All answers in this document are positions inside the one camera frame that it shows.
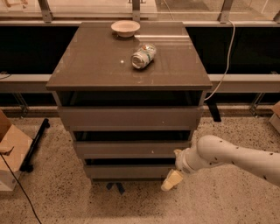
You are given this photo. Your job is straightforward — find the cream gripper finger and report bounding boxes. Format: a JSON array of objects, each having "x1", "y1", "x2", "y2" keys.
[{"x1": 161, "y1": 170, "x2": 184, "y2": 192}]

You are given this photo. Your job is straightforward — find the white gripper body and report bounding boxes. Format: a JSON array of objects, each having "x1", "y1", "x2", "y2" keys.
[{"x1": 174, "y1": 149, "x2": 193, "y2": 174}]

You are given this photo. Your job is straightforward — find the grey bottom drawer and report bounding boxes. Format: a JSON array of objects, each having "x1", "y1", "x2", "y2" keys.
[{"x1": 84, "y1": 164, "x2": 175, "y2": 179}]

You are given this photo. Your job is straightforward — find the grey drawer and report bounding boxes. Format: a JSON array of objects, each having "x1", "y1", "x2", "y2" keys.
[
  {"x1": 73, "y1": 141, "x2": 191, "y2": 158},
  {"x1": 84, "y1": 164, "x2": 175, "y2": 179},
  {"x1": 58, "y1": 107, "x2": 202, "y2": 131}
]

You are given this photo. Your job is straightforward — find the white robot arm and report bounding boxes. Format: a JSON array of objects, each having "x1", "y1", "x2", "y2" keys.
[{"x1": 161, "y1": 135, "x2": 280, "y2": 191}]

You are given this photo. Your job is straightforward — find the grey top drawer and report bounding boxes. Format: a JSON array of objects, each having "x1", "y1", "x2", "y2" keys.
[{"x1": 58, "y1": 107, "x2": 202, "y2": 131}]

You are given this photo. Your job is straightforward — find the grey drawer cabinet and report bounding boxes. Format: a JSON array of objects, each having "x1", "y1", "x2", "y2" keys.
[{"x1": 46, "y1": 22, "x2": 212, "y2": 168}]

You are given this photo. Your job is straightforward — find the grey middle drawer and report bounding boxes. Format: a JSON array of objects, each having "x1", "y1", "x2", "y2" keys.
[{"x1": 73, "y1": 141, "x2": 191, "y2": 158}]

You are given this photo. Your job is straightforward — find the cardboard box right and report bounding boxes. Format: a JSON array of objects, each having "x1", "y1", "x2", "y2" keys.
[{"x1": 269, "y1": 101, "x2": 280, "y2": 133}]

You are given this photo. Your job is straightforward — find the cardboard box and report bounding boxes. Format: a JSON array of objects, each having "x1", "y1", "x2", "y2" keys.
[
  {"x1": 0, "y1": 110, "x2": 32, "y2": 192},
  {"x1": 269, "y1": 101, "x2": 280, "y2": 133}
]

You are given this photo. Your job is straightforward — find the crushed green white can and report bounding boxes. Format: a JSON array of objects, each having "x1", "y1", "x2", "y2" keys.
[{"x1": 131, "y1": 44, "x2": 157, "y2": 69}]

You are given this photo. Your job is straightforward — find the white ceramic bowl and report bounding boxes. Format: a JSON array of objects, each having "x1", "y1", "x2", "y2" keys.
[{"x1": 111, "y1": 20, "x2": 140, "y2": 38}]

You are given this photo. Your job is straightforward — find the black stand leg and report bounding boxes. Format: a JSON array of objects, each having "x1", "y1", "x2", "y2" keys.
[{"x1": 20, "y1": 118, "x2": 50, "y2": 172}]

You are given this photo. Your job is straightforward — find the cardboard box left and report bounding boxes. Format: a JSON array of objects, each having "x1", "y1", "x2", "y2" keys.
[{"x1": 0, "y1": 110, "x2": 32, "y2": 192}]

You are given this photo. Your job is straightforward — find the white cable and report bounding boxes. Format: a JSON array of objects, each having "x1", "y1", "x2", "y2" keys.
[{"x1": 203, "y1": 20, "x2": 236, "y2": 102}]

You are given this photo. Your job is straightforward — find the black cable on floor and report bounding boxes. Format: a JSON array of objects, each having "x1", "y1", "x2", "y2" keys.
[{"x1": 0, "y1": 151, "x2": 44, "y2": 224}]

